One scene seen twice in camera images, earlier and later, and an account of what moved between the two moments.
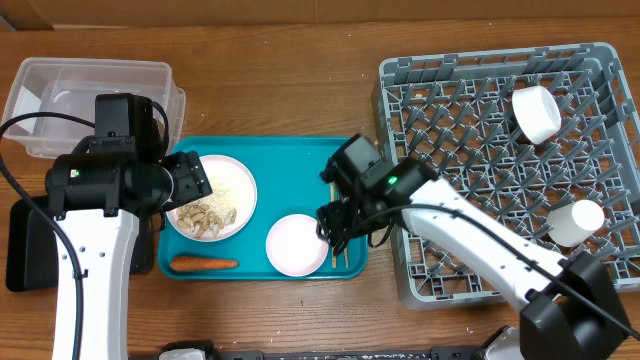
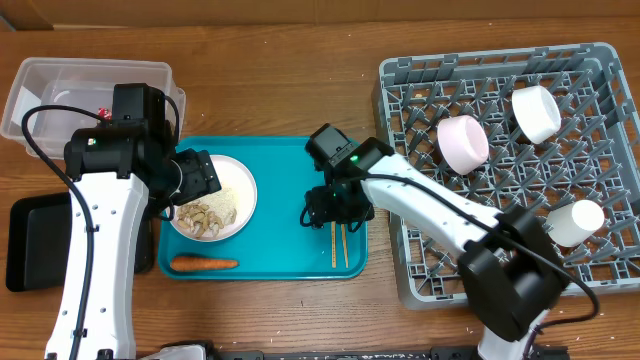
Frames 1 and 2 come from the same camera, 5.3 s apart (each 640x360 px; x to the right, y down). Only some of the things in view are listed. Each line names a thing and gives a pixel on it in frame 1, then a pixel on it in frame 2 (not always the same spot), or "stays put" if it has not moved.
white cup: x=570 y=225 stays put
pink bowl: x=294 y=247 -> x=463 y=143
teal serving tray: x=287 y=176 stays put
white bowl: x=536 y=113 stays put
